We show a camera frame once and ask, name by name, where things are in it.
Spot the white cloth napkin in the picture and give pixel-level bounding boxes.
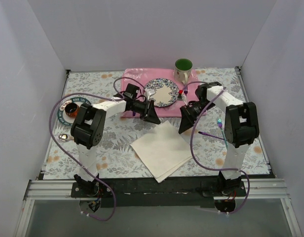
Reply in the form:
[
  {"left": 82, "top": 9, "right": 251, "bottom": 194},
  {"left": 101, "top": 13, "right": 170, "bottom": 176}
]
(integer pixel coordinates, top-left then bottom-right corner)
[{"left": 131, "top": 121, "right": 191, "bottom": 183}]

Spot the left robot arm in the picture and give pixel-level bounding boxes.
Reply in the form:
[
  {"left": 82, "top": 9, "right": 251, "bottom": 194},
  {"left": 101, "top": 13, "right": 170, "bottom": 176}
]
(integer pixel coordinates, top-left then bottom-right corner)
[{"left": 71, "top": 84, "right": 160, "bottom": 198}]

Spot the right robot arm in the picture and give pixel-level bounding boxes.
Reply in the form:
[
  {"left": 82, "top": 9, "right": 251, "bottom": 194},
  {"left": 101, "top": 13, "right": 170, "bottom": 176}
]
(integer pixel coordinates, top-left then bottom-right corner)
[{"left": 179, "top": 82, "right": 259, "bottom": 196}]

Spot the cream mug green inside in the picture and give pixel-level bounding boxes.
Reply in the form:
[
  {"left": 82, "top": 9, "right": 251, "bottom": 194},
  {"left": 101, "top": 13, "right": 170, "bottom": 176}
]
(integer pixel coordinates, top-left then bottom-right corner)
[{"left": 174, "top": 58, "right": 193, "bottom": 84}]

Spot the purple fork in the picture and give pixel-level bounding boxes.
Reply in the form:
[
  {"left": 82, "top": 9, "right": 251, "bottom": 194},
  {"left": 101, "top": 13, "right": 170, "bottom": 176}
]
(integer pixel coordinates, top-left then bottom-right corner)
[{"left": 183, "top": 85, "right": 188, "bottom": 95}]

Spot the purple spoon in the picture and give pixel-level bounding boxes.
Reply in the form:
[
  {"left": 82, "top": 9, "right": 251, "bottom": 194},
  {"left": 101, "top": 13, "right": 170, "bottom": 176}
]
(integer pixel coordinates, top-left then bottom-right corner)
[{"left": 198, "top": 131, "right": 225, "bottom": 140}]

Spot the blue floral plate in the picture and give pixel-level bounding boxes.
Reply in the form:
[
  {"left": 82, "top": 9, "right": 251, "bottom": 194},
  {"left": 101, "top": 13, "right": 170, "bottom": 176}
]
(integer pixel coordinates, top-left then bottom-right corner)
[{"left": 145, "top": 78, "right": 179, "bottom": 108}]

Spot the iridescent blue fork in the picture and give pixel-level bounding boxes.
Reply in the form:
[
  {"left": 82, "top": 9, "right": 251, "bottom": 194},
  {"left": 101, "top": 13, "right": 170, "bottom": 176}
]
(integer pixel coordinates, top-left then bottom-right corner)
[{"left": 217, "top": 118, "right": 228, "bottom": 148}]

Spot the pink satin placemat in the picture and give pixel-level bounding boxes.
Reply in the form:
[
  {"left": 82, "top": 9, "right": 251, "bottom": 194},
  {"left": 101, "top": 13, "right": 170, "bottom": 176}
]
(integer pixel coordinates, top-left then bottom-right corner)
[{"left": 121, "top": 68, "right": 200, "bottom": 118}]

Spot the floral patterned tablecloth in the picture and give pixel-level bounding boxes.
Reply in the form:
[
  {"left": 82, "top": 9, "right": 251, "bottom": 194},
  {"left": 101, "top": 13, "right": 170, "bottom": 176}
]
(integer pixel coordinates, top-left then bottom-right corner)
[{"left": 43, "top": 68, "right": 271, "bottom": 181}]

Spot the orange brown small cup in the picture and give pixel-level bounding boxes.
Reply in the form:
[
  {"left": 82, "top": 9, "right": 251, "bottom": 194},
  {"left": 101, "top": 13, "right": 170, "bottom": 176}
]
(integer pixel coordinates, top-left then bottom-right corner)
[{"left": 64, "top": 103, "right": 79, "bottom": 118}]

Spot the teal rimmed saucer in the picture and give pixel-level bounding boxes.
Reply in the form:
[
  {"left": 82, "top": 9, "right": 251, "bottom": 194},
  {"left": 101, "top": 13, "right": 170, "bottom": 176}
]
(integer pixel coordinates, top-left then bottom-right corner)
[{"left": 57, "top": 97, "right": 91, "bottom": 126}]

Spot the rose gold spoon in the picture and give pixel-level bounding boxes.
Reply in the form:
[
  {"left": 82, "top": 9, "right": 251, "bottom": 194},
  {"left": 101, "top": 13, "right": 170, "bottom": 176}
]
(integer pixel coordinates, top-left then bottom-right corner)
[{"left": 58, "top": 134, "right": 74, "bottom": 142}]

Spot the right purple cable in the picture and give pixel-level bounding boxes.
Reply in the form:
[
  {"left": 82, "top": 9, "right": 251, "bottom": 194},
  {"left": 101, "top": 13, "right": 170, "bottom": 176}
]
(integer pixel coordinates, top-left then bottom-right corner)
[{"left": 181, "top": 80, "right": 249, "bottom": 215}]

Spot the purple cable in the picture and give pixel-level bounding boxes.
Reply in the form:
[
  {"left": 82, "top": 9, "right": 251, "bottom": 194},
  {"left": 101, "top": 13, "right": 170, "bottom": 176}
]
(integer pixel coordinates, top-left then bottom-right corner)
[
  {"left": 48, "top": 77, "right": 148, "bottom": 222},
  {"left": 181, "top": 80, "right": 249, "bottom": 215}
]

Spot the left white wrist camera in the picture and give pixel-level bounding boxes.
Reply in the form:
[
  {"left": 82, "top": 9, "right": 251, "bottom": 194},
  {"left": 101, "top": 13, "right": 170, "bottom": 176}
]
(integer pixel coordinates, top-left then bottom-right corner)
[{"left": 144, "top": 89, "right": 156, "bottom": 100}]

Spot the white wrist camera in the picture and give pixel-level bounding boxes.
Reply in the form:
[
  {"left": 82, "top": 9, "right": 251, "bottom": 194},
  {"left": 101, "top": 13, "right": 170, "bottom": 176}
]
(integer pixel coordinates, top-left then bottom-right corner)
[
  {"left": 177, "top": 90, "right": 188, "bottom": 104},
  {"left": 144, "top": 89, "right": 156, "bottom": 100}
]

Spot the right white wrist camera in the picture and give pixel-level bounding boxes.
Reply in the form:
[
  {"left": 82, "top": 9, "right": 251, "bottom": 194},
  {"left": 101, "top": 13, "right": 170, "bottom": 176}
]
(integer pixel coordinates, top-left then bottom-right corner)
[{"left": 177, "top": 90, "right": 188, "bottom": 104}]

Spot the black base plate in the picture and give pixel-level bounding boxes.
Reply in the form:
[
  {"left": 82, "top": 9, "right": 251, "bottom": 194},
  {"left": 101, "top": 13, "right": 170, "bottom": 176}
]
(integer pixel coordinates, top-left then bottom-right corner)
[{"left": 71, "top": 176, "right": 246, "bottom": 208}]

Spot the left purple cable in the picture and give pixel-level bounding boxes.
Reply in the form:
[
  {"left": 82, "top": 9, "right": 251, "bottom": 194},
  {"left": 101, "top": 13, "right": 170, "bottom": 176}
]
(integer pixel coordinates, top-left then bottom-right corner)
[{"left": 48, "top": 77, "right": 148, "bottom": 222}]

